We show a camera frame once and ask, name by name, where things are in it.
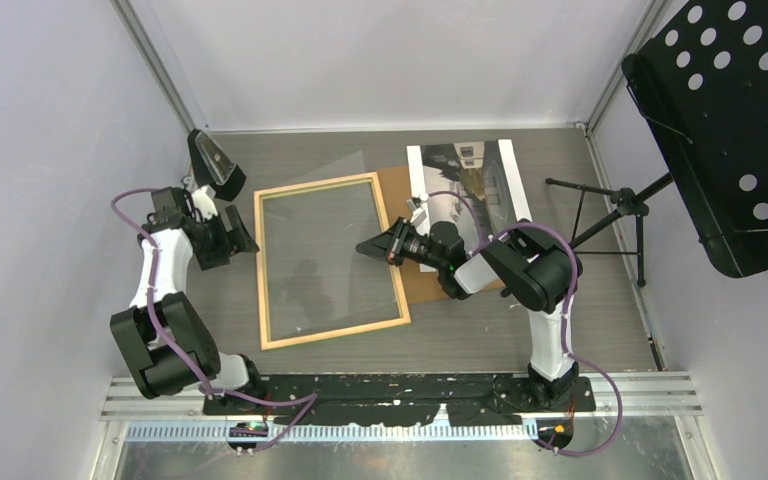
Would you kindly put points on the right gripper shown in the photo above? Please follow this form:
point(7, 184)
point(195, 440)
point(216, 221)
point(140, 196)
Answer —
point(390, 244)

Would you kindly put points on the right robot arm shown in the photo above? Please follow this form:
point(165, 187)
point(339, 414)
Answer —
point(535, 265)

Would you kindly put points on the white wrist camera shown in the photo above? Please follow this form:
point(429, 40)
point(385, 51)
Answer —
point(417, 207)
point(203, 200)

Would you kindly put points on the wooden picture frame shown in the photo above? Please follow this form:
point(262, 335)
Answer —
point(265, 265)

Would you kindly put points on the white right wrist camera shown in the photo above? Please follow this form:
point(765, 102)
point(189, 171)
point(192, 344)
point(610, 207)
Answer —
point(417, 207)

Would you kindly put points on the black wedge object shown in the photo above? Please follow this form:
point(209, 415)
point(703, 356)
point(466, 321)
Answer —
point(212, 167)

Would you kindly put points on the photo with white borders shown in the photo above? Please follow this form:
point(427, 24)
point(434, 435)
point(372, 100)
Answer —
point(476, 186)

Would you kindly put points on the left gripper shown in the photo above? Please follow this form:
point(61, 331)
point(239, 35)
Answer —
point(231, 243)

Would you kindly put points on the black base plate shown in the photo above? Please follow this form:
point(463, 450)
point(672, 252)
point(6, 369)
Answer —
point(403, 400)

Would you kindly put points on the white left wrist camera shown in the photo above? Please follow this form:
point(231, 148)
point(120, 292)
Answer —
point(203, 200)

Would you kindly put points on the brown backing board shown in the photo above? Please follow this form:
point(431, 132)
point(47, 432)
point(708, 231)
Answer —
point(420, 283)

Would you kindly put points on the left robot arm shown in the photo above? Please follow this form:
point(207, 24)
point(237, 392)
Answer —
point(165, 344)

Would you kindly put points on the black music stand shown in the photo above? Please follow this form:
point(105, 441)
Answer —
point(701, 85)

